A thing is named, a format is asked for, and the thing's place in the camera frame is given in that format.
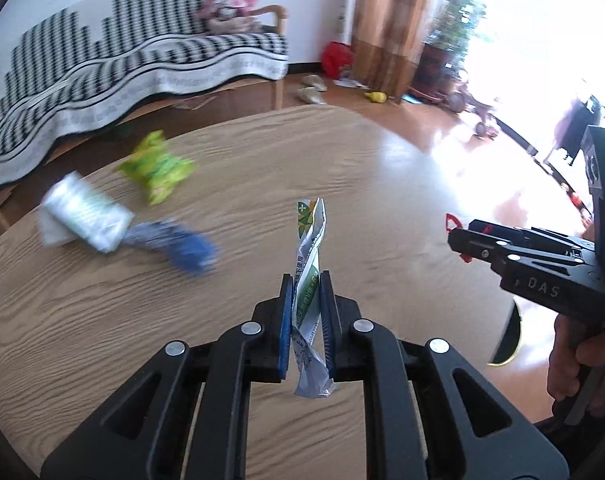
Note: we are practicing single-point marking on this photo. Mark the person's right hand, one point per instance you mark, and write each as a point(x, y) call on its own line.
point(565, 362)

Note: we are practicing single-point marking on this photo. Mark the pink children's tricycle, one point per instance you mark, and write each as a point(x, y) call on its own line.
point(460, 100)

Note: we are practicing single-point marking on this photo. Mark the wooden sofa bench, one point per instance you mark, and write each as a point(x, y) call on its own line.
point(62, 85)

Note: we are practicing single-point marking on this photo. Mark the white green medicine box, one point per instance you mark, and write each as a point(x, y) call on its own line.
point(91, 215)

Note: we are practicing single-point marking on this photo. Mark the clothes drying rack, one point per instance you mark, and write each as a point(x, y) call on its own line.
point(569, 132)

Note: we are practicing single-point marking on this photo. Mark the black bin gold rim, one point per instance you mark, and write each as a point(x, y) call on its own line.
point(508, 345)

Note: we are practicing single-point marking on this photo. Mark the white plastic bag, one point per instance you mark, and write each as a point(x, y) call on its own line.
point(53, 232)

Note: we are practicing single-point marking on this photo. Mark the red bag on floor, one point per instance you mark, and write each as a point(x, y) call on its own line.
point(336, 59)

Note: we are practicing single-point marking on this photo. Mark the red plastic clip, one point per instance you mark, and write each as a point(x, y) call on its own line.
point(469, 242)

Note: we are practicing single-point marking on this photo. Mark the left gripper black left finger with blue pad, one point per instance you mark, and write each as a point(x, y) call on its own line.
point(184, 413)

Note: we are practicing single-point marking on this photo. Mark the potted green plant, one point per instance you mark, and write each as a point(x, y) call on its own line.
point(445, 48)

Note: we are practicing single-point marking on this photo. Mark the yellow green snack bag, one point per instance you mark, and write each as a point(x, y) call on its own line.
point(155, 169)

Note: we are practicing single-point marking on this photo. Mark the yellow toy on floor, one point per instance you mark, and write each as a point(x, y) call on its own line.
point(377, 97)

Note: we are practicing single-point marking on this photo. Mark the pink plush toy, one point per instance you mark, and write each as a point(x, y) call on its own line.
point(223, 17)

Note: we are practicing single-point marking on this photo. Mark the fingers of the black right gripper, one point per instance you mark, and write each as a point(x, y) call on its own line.
point(538, 248)

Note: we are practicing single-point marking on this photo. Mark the black white striped blanket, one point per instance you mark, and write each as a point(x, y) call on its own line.
point(103, 16)

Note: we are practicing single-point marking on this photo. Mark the beige slipper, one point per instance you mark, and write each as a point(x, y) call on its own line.
point(309, 95)
point(314, 81)

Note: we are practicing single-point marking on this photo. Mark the beige slipper far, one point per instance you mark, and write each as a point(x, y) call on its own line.
point(314, 81)

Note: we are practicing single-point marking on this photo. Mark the beige slipper near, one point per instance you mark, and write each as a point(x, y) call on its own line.
point(309, 95)

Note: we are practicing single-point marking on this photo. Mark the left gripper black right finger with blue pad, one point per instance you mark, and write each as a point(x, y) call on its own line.
point(428, 413)

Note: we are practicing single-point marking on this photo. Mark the brown striped curtain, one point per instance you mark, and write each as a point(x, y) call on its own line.
point(387, 36)

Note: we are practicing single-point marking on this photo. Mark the blue white crumpled wrapper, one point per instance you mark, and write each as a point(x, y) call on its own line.
point(188, 250)

